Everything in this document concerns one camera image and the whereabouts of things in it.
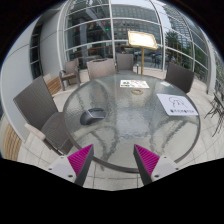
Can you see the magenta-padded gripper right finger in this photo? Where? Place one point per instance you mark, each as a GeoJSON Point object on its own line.
{"type": "Point", "coordinates": [161, 166]}

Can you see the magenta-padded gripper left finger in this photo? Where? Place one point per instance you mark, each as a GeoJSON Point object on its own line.
{"type": "Point", "coordinates": [63, 166]}

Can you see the dark grey computer mouse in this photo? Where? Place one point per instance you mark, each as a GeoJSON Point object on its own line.
{"type": "Point", "coordinates": [91, 116]}

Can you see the white printed mouse pad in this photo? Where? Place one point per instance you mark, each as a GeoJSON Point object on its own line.
{"type": "Point", "coordinates": [176, 105]}

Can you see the grey wicker armchair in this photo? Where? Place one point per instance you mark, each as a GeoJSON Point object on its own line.
{"type": "Point", "coordinates": [180, 77]}
{"type": "Point", "coordinates": [125, 62]}
{"type": "Point", "coordinates": [100, 68]}
{"type": "Point", "coordinates": [36, 103]}
{"type": "Point", "coordinates": [71, 67]}

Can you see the long wooden slat bench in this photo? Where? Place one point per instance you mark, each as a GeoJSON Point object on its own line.
{"type": "Point", "coordinates": [55, 86]}

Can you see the colourful laminated picture sheet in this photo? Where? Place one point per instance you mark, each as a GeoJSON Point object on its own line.
{"type": "Point", "coordinates": [134, 83]}

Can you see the gold framed menu stand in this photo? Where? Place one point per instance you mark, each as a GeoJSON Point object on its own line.
{"type": "Point", "coordinates": [141, 39]}

